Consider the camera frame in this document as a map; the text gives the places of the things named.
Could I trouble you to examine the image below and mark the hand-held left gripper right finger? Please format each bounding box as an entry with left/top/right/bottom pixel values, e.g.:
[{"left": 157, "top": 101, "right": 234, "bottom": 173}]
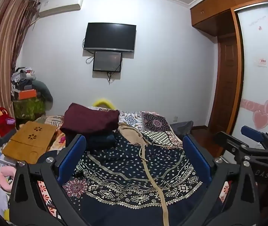
[{"left": 183, "top": 135, "right": 260, "bottom": 226}]

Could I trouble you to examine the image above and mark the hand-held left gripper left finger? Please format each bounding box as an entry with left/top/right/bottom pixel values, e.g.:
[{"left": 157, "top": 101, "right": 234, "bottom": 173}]
[{"left": 9, "top": 134, "right": 87, "bottom": 226}]

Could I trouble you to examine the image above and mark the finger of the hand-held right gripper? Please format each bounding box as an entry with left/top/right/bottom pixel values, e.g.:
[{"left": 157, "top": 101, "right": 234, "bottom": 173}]
[
  {"left": 213, "top": 131, "right": 268, "bottom": 164},
  {"left": 241, "top": 125, "right": 268, "bottom": 147}
]

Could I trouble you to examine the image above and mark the navy patterned jacket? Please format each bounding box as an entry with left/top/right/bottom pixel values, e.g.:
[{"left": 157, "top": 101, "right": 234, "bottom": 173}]
[{"left": 61, "top": 123, "right": 208, "bottom": 226}]

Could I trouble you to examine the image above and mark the dark blue folded garment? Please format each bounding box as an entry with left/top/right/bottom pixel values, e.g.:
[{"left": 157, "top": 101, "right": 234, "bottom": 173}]
[{"left": 86, "top": 133, "right": 117, "bottom": 151}]

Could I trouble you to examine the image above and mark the dark grey cloth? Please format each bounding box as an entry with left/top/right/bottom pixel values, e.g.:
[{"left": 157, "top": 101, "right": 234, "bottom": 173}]
[{"left": 172, "top": 121, "right": 194, "bottom": 142}]

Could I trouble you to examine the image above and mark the maroon folded garment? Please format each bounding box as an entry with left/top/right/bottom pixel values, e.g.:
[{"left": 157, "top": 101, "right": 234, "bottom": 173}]
[{"left": 60, "top": 103, "right": 120, "bottom": 138}]

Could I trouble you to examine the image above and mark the bamboo lap desk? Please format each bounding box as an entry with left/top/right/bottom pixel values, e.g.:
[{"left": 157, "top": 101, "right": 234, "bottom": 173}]
[{"left": 2, "top": 121, "right": 58, "bottom": 165}]

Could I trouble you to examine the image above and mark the patchwork bedspread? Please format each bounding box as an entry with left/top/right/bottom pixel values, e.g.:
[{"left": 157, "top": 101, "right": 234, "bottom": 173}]
[{"left": 36, "top": 106, "right": 231, "bottom": 220}]

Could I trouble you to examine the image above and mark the green patterned cloth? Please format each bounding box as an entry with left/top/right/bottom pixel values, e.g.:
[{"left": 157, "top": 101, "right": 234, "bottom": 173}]
[{"left": 13, "top": 98, "right": 46, "bottom": 120}]

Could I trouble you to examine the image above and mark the pink neck pillow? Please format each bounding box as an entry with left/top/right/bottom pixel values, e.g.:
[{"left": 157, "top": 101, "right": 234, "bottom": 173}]
[{"left": 0, "top": 166, "right": 15, "bottom": 192}]

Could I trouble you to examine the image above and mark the grey-green coat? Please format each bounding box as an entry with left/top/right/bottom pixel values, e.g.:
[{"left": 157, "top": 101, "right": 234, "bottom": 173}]
[{"left": 31, "top": 80, "right": 54, "bottom": 110}]

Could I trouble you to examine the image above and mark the orange box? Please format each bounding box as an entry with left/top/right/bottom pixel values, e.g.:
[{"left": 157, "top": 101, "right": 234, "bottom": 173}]
[{"left": 18, "top": 89, "right": 37, "bottom": 99}]

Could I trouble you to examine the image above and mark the pile of mixed clutter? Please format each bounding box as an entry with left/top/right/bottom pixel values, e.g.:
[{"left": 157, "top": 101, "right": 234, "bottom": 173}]
[{"left": 10, "top": 66, "right": 37, "bottom": 95}]

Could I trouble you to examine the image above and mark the wooden overhead cabinet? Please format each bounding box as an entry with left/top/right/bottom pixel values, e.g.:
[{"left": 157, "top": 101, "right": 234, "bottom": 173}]
[{"left": 190, "top": 0, "right": 268, "bottom": 37}]

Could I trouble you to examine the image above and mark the white air conditioner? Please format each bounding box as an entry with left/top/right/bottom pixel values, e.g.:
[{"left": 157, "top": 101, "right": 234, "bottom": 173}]
[{"left": 38, "top": 0, "right": 85, "bottom": 18}]

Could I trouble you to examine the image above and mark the small black wall monitor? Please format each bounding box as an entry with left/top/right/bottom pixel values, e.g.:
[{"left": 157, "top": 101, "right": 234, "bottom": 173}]
[{"left": 93, "top": 51, "right": 122, "bottom": 73}]

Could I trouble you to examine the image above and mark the black wall television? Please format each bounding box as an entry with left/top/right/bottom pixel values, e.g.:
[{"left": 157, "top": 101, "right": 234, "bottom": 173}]
[{"left": 83, "top": 23, "right": 137, "bottom": 52}]

